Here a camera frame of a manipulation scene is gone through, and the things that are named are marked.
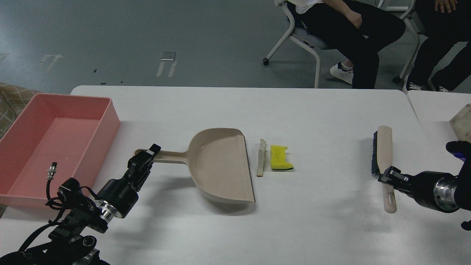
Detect beige plastic dustpan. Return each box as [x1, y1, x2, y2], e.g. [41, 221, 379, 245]
[154, 128, 256, 204]

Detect pink plastic bin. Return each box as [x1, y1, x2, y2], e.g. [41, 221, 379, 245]
[0, 93, 120, 208]

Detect seated person black trousers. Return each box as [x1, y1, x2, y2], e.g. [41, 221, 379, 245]
[288, 0, 406, 89]

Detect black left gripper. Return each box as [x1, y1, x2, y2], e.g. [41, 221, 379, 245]
[97, 143, 161, 220]

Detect yellow sponge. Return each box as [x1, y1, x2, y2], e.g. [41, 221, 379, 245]
[270, 145, 294, 170]

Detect beige stone block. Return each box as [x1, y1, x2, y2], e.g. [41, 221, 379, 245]
[449, 104, 471, 143]

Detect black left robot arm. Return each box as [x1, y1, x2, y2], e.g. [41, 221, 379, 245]
[1, 144, 160, 265]

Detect toast bread slice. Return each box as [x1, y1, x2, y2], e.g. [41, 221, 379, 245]
[257, 139, 266, 177]

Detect white office chair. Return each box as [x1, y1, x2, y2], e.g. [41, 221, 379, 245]
[262, 0, 333, 89]

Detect beige hand brush black bristles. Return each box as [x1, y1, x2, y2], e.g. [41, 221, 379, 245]
[371, 126, 397, 214]

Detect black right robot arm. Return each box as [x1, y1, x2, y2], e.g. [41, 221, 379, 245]
[371, 141, 471, 213]

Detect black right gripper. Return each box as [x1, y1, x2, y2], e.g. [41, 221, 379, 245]
[378, 166, 460, 213]

